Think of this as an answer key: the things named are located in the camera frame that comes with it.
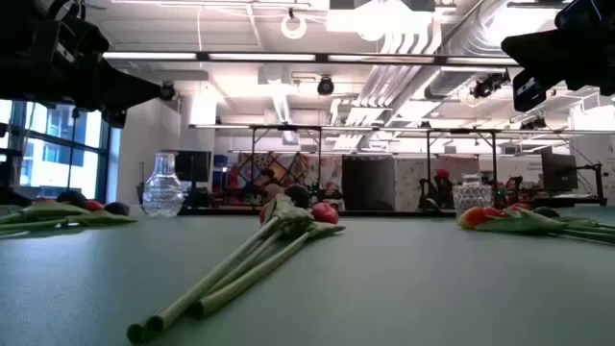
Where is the colourful patchwork cloth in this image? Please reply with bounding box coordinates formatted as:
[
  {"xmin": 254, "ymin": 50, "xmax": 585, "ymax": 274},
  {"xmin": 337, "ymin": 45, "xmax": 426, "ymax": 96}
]
[{"xmin": 225, "ymin": 152, "xmax": 343, "ymax": 203}]

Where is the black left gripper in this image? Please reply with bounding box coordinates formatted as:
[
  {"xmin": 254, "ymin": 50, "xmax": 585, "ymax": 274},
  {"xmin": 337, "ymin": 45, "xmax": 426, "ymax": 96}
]
[{"xmin": 28, "ymin": 18, "xmax": 162, "ymax": 130}]

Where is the silver ceiling duct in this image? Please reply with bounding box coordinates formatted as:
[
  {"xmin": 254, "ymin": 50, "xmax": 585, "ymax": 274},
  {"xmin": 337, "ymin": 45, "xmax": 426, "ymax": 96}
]
[{"xmin": 422, "ymin": 0, "xmax": 558, "ymax": 102}]

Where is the black table frame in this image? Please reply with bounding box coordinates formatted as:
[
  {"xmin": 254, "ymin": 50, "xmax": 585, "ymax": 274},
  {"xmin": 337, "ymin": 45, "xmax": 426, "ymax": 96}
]
[{"xmin": 177, "ymin": 207, "xmax": 457, "ymax": 217}]

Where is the round clear glass vase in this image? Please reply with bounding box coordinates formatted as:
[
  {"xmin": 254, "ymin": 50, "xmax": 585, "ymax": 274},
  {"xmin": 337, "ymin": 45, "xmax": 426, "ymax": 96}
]
[{"xmin": 141, "ymin": 152, "xmax": 185, "ymax": 219}]

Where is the faceted clear glass vase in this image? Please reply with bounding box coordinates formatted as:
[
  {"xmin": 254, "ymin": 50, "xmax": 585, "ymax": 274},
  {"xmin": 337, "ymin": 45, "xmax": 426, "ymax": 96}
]
[{"xmin": 452, "ymin": 173, "xmax": 494, "ymax": 218}]

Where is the black computer monitor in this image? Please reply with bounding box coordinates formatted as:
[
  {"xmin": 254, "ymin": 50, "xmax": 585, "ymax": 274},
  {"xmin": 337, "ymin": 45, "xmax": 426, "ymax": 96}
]
[
  {"xmin": 173, "ymin": 150, "xmax": 212, "ymax": 209},
  {"xmin": 541, "ymin": 152, "xmax": 579, "ymax": 192}
]

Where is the person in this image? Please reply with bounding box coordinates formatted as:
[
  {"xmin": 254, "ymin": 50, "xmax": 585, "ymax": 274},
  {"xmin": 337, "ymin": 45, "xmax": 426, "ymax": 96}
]
[
  {"xmin": 431, "ymin": 167, "xmax": 455, "ymax": 208},
  {"xmin": 257, "ymin": 167, "xmax": 284, "ymax": 203}
]

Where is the long background light bar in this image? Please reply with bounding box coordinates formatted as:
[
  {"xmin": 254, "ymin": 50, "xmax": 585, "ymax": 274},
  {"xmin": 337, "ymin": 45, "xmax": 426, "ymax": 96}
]
[{"xmin": 189, "ymin": 123, "xmax": 615, "ymax": 136}]

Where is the black crossbar with light strips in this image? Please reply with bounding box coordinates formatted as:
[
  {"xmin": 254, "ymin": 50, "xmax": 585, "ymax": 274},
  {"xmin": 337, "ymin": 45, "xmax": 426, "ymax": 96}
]
[{"xmin": 102, "ymin": 50, "xmax": 521, "ymax": 67}]

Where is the black tripod stand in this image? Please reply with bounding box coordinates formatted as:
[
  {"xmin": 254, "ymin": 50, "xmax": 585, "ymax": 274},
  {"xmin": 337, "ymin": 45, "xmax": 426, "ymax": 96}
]
[{"xmin": 65, "ymin": 108, "xmax": 82, "ymax": 192}]

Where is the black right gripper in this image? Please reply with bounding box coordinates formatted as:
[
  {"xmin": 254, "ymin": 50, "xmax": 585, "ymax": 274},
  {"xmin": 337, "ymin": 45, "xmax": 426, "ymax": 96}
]
[{"xmin": 501, "ymin": 0, "xmax": 615, "ymax": 112}]

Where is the white patterned cloth panel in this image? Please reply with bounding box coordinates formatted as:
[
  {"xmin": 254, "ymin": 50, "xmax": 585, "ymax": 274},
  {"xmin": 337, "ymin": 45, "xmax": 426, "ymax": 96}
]
[{"xmin": 394, "ymin": 156, "xmax": 481, "ymax": 198}]

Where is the black background rig frame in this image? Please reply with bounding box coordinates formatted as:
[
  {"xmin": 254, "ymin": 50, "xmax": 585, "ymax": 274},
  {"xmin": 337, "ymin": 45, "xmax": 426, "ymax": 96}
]
[
  {"xmin": 426, "ymin": 128, "xmax": 499, "ymax": 209},
  {"xmin": 249, "ymin": 124, "xmax": 324, "ymax": 209}
]

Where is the black ceiling camera cluster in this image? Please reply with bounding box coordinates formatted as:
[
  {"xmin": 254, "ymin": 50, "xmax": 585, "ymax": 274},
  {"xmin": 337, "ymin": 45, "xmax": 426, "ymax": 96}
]
[{"xmin": 469, "ymin": 71, "xmax": 511, "ymax": 100}]

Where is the white hanging ring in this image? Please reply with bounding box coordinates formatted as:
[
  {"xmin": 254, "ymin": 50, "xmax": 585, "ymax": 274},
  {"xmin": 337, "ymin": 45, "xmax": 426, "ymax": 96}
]
[{"xmin": 280, "ymin": 13, "xmax": 308, "ymax": 41}]

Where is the black partition panel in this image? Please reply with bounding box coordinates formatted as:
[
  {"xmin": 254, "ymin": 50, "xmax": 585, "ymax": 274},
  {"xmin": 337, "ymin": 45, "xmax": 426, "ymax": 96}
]
[{"xmin": 341, "ymin": 154, "xmax": 396, "ymax": 211}]

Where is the green table mat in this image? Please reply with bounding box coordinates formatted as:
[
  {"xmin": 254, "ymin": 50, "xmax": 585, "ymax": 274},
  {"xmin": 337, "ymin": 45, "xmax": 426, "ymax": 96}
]
[{"xmin": 0, "ymin": 205, "xmax": 615, "ymax": 346}]

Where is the large black framed window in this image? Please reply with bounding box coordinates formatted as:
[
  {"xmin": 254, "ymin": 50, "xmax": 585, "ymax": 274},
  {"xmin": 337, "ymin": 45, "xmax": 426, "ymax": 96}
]
[{"xmin": 0, "ymin": 98, "xmax": 114, "ymax": 203}]

